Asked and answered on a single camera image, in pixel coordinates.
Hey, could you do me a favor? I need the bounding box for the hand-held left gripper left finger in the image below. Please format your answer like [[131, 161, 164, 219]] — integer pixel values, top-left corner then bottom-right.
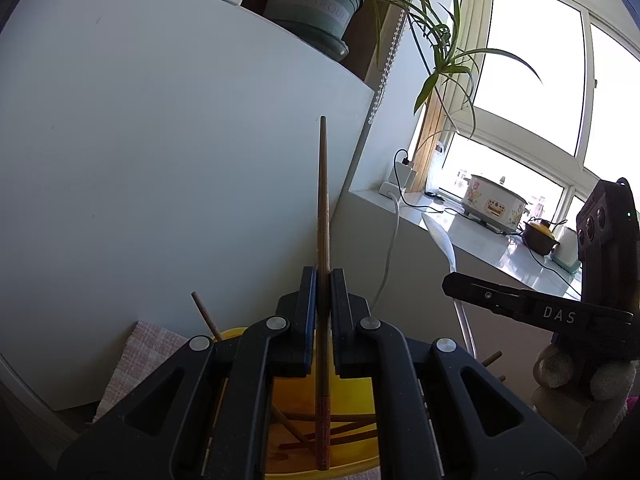
[[56, 266, 318, 480]]

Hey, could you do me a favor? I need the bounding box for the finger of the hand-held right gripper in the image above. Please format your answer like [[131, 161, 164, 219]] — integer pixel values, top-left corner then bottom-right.
[[441, 272, 635, 333]]

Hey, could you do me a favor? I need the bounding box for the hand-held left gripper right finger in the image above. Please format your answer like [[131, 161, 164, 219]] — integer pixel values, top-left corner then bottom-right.
[[330, 267, 586, 480]]

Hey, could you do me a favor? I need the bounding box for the clear plastic spoon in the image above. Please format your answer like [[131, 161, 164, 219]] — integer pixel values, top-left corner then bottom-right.
[[421, 211, 477, 356]]

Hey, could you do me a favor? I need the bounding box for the yellow plastic cup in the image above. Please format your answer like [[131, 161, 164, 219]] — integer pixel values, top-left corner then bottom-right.
[[214, 327, 382, 477]]

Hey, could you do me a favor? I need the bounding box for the red-tipped wooden chopstick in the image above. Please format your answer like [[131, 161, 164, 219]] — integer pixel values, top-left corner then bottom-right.
[[314, 116, 333, 471]]

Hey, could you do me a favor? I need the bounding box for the person's right hand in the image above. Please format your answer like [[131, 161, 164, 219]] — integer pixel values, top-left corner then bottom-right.
[[530, 342, 628, 458]]

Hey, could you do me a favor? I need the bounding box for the white windowsill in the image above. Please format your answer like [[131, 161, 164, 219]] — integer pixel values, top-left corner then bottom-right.
[[350, 187, 586, 301]]

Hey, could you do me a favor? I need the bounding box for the white and teal appliance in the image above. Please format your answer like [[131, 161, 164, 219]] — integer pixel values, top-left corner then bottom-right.
[[550, 226, 583, 273]]

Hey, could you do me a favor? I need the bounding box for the dark pot with yellow lid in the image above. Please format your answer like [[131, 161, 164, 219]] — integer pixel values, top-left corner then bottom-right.
[[521, 217, 561, 256]]

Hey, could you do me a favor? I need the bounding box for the floral white electric cooker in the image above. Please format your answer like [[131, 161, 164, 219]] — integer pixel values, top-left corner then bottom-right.
[[460, 174, 530, 235]]

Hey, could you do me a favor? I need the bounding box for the reddish wooden chopstick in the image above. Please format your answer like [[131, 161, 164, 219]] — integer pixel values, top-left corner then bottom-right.
[[282, 411, 377, 423], [330, 427, 379, 448]]

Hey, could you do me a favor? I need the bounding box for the pink plaid blanket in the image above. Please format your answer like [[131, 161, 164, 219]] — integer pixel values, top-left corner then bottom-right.
[[92, 320, 191, 423]]

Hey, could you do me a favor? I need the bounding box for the white framed window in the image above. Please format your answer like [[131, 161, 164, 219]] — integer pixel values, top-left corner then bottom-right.
[[430, 0, 640, 241]]

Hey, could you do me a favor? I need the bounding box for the wooden window trim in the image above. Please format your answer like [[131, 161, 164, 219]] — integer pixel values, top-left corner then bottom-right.
[[407, 90, 453, 196]]

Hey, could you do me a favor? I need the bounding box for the white cabinet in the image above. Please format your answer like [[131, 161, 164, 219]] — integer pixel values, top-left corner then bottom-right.
[[0, 0, 377, 411]]

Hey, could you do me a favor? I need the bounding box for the spider plant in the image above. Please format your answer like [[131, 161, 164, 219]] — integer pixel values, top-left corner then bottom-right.
[[285, 0, 543, 161]]

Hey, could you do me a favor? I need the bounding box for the grey-green flowerpot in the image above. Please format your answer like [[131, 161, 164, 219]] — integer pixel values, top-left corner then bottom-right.
[[262, 0, 365, 63]]

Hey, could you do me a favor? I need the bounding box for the white cable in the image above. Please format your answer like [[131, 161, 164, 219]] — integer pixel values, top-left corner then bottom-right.
[[370, 195, 403, 311]]

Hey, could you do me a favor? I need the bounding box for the black cable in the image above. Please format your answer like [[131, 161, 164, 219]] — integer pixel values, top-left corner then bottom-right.
[[392, 147, 468, 216]]

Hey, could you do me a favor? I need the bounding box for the white bead cord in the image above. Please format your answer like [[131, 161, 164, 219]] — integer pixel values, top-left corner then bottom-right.
[[367, 0, 418, 126]]

